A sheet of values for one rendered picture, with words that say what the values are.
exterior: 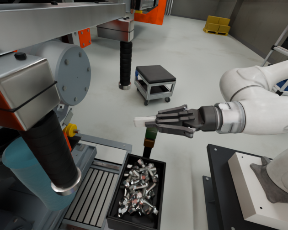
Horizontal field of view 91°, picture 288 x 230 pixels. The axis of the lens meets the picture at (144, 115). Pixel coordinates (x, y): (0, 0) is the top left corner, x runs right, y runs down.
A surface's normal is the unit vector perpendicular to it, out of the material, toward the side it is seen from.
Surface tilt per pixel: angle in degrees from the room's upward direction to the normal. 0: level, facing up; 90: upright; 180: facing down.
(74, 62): 90
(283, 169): 92
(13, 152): 0
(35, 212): 0
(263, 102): 21
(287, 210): 1
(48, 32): 90
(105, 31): 90
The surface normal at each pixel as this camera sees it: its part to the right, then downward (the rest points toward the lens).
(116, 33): -0.18, 0.62
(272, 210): 0.10, -0.75
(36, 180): 0.37, 0.60
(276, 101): -0.14, -0.63
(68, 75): 0.98, 0.20
